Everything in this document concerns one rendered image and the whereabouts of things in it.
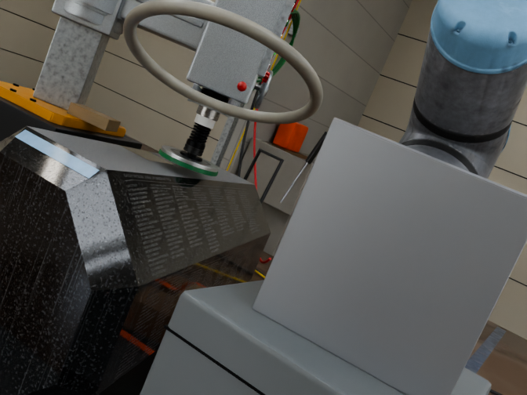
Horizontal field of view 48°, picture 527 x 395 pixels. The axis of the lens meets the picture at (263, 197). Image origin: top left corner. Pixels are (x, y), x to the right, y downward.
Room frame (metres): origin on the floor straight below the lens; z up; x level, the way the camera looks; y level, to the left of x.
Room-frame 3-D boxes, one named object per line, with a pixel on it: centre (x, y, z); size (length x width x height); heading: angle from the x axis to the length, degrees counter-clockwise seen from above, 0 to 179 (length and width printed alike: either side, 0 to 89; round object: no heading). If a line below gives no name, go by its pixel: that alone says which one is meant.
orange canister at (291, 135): (5.45, -0.03, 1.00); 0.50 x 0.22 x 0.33; 153
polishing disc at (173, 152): (2.05, 0.29, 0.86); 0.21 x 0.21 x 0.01
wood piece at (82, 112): (2.52, 0.81, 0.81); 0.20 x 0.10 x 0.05; 77
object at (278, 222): (5.46, -0.28, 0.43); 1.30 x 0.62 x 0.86; 153
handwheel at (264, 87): (2.19, 0.19, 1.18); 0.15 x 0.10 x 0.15; 8
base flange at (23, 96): (2.66, 1.03, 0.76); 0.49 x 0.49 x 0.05; 69
